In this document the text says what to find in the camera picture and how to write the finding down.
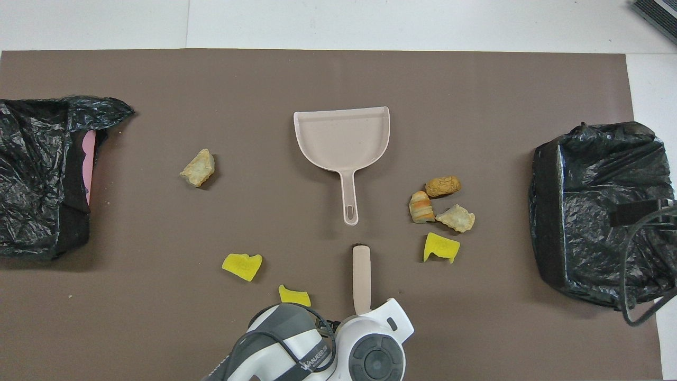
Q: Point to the pink plastic bin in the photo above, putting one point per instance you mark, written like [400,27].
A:
[90,159]

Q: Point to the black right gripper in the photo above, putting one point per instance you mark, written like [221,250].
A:
[669,206]

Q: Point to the beige plastic dustpan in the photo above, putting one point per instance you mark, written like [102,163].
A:
[341,140]

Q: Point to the pale greenish toy bread chunk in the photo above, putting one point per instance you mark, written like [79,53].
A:
[457,218]

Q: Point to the yellow sponge piece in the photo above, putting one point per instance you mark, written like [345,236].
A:
[291,296]
[242,266]
[440,246]

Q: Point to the left black-bagged bin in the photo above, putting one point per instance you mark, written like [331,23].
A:
[31,137]

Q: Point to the pale toy bread striped side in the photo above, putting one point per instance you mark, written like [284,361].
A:
[198,168]

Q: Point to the orange striped toy bread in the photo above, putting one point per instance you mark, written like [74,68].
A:
[421,207]

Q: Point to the right black-bagged bin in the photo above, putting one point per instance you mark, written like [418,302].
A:
[587,185]

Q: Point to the brown toy bread roll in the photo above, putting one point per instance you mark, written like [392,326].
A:
[443,186]

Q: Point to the grey ribbed device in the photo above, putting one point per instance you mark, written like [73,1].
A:
[658,13]

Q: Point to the brown table mat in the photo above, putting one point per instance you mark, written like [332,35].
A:
[317,69]

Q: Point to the black-bagged bin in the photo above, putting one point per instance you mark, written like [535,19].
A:
[587,185]
[31,137]

